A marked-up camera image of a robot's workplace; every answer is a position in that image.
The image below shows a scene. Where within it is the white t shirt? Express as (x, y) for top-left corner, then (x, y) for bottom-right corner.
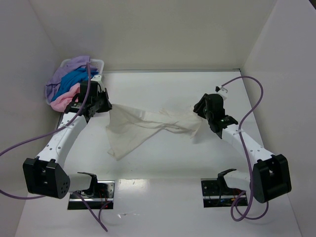
(106, 104), (202, 160)

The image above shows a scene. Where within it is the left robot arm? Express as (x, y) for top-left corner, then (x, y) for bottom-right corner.
(23, 76), (112, 199)

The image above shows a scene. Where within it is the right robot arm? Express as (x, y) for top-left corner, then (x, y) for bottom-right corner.
(194, 94), (292, 203)

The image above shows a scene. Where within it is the blue t shirt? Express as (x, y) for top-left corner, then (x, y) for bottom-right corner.
(51, 68), (88, 102)

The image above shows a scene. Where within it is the white plastic laundry basket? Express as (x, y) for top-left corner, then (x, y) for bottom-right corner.
(45, 58), (105, 104)

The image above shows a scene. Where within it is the pink t shirt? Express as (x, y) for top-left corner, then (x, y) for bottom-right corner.
(50, 83), (80, 113)

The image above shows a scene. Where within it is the lavender t shirt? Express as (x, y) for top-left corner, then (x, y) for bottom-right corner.
(45, 55), (99, 102)

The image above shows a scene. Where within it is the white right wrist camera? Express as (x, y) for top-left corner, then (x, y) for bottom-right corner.
(215, 86), (228, 100)

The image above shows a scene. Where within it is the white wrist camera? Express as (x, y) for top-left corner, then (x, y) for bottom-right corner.
(91, 75), (103, 86)
(215, 86), (228, 100)

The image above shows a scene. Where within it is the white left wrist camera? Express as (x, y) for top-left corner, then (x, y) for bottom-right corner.
(91, 75), (103, 86)

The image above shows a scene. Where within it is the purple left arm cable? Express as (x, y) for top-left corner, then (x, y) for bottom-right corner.
(0, 62), (109, 232)

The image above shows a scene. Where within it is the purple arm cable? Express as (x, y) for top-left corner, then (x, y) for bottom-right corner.
(0, 62), (109, 232)
(221, 75), (270, 222)

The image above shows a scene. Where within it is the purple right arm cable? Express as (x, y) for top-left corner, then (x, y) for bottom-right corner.
(221, 75), (270, 222)

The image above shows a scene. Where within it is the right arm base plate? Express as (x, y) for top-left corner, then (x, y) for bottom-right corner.
(201, 178), (243, 208)

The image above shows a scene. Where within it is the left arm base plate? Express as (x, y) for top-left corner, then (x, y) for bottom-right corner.
(67, 180), (116, 210)

